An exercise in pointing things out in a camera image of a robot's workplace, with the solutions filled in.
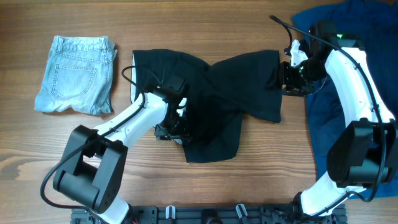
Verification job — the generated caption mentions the black shorts garment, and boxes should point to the black shorts garment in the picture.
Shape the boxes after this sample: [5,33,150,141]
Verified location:
[132,49,282,163]

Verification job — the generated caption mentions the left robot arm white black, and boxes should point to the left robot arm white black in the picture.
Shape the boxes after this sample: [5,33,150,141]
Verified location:
[48,77,190,223]

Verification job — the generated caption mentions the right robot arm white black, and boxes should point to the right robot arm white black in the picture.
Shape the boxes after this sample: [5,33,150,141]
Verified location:
[276,21,397,222]

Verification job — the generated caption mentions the blue garment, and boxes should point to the blue garment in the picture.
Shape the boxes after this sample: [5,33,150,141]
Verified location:
[292,0,398,200]

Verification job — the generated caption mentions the folded light blue jeans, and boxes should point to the folded light blue jeans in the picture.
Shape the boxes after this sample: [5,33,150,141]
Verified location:
[34,35,118,115]

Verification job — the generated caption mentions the black mounting rail base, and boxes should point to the black mounting rail base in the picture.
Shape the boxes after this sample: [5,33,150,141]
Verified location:
[70,203,347,224]

